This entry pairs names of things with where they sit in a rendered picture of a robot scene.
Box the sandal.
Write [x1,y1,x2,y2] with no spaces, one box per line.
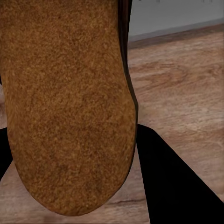
[0,0,139,217]

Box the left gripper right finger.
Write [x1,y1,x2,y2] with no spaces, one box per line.
[136,124,224,224]

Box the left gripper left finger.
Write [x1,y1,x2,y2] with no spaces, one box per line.
[0,128,13,180]

